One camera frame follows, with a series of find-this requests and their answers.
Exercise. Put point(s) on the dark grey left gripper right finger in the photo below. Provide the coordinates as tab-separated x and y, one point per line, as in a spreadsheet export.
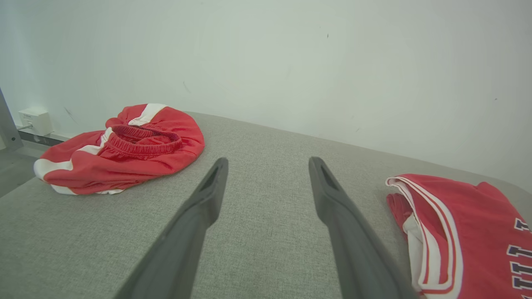
357	253

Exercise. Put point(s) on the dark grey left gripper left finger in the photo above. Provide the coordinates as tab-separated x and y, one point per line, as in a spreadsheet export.
178	249

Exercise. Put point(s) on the red shorts with white stripes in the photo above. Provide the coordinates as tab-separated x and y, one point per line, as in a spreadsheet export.
145	166

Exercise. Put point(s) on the red basketball jersey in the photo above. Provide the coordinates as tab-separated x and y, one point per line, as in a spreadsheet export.
478	232

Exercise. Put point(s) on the grey wall baseboard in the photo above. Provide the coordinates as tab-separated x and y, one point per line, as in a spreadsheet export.
43	139

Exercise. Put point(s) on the white wall socket box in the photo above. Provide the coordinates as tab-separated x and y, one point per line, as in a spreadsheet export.
37	121

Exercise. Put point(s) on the grey metal post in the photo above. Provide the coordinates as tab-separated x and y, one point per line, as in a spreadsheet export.
8	128

